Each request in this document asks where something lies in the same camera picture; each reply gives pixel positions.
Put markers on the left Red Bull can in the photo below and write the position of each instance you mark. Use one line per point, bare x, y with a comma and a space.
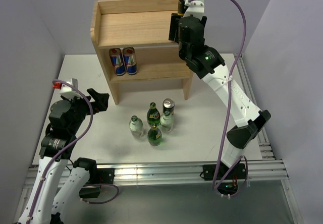
117, 61

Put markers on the clear glass bottle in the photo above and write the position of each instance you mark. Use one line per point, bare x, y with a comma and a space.
136, 126
166, 122

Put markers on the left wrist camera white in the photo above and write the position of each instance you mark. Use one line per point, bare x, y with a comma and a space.
68, 87

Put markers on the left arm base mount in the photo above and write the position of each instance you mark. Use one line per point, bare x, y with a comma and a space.
98, 179

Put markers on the red bull can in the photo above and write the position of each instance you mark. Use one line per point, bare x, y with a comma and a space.
117, 61
130, 60

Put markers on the black can on table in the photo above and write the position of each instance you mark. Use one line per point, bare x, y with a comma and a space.
168, 105

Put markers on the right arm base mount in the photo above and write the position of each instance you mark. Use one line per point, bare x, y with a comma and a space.
229, 183

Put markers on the green bottle rear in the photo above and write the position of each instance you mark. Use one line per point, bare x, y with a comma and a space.
153, 115

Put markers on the aluminium front rail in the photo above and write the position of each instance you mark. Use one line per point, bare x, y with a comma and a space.
186, 172

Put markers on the wooden two-tier shelf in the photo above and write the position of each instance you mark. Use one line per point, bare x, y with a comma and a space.
143, 25

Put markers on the green bottle front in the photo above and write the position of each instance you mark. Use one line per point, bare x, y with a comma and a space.
154, 135

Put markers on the green bottle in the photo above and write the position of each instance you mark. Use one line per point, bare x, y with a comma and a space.
154, 135
153, 115

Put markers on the aluminium side rail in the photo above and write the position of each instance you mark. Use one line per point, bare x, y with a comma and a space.
262, 138

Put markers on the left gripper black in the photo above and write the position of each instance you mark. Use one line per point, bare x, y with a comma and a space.
101, 99

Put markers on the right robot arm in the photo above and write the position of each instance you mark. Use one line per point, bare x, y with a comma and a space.
209, 66

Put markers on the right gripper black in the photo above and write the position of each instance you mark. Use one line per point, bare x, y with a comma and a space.
174, 26

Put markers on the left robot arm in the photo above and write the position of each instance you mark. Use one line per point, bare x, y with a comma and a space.
47, 201

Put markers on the right Red Bull can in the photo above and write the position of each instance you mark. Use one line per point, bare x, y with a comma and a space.
130, 60

